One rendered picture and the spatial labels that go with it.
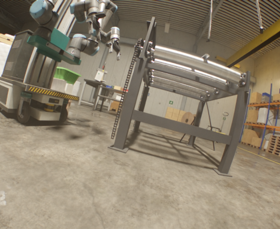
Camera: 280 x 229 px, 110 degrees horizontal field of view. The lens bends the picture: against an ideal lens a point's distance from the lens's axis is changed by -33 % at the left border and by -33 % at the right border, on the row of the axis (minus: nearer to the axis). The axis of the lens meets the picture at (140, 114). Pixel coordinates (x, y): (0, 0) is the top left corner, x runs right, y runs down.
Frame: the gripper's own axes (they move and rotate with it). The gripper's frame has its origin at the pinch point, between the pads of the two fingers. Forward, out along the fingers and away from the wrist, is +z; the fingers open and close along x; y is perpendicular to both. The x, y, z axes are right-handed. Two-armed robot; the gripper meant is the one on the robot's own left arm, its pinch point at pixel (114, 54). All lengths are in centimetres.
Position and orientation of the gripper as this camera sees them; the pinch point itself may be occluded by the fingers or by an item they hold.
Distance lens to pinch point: 132.7
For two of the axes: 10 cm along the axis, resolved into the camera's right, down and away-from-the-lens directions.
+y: 9.3, -1.6, -3.3
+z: 0.8, 9.7, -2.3
